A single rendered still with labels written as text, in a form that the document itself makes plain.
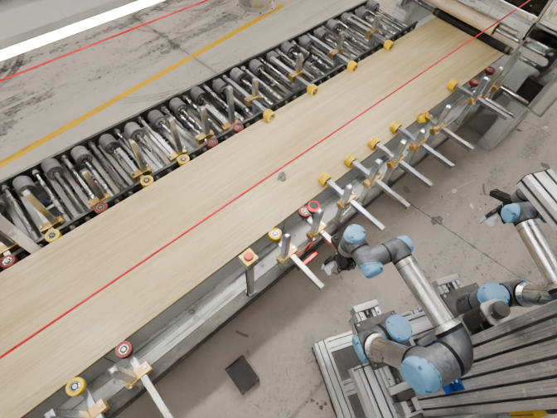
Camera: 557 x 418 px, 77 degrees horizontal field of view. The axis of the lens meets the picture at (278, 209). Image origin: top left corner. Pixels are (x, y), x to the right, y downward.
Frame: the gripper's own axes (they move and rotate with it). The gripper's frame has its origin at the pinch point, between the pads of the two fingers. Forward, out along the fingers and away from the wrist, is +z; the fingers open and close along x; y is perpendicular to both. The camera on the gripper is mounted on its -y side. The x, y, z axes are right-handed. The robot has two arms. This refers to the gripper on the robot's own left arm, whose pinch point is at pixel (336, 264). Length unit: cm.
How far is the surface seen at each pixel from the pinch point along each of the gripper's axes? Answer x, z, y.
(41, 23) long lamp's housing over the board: -73, -103, -33
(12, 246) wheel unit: -162, 45, -81
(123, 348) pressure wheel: -105, 41, -3
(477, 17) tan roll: 224, 23, -191
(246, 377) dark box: -51, 120, 19
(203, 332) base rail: -68, 62, -5
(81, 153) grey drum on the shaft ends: -122, 46, -143
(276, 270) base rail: -17, 62, -28
